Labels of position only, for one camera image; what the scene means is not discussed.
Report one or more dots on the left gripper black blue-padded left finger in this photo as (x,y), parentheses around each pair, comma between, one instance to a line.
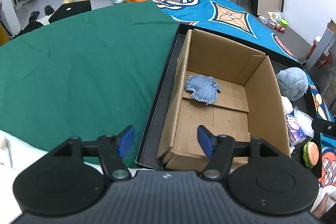
(109,149)

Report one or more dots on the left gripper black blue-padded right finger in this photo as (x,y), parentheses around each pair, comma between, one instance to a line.
(221,149)

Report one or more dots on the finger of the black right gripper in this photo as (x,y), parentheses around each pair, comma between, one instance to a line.
(327,128)

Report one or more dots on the clear bubble wrap bag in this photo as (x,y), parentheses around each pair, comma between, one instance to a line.
(304,122)

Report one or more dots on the plush hamburger toy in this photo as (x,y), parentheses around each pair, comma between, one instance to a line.
(310,154)

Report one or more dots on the purple tissue pack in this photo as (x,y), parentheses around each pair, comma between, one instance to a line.
(295,132)

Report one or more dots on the brown cardboard box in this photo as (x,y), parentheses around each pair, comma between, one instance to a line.
(249,103)

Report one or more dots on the white soft lump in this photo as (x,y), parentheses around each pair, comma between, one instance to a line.
(287,105)

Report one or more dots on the person's hand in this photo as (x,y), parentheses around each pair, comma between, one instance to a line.
(320,205)

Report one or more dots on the black shallow tray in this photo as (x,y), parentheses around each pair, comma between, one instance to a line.
(147,150)

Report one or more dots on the grey-blue plush ball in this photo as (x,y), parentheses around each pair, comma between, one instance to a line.
(293,83)

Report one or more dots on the denim fabric patch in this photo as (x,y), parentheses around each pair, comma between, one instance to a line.
(203,89)

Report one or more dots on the green cloth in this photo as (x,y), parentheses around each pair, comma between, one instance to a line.
(87,75)

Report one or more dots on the red bottle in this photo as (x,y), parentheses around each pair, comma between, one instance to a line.
(314,45)

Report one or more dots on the green lidded jar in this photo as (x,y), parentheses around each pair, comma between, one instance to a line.
(283,23)

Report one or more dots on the blue patterned blanket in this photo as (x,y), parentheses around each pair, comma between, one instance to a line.
(228,18)

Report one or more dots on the yellow slipper left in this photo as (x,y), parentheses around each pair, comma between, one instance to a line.
(67,1)

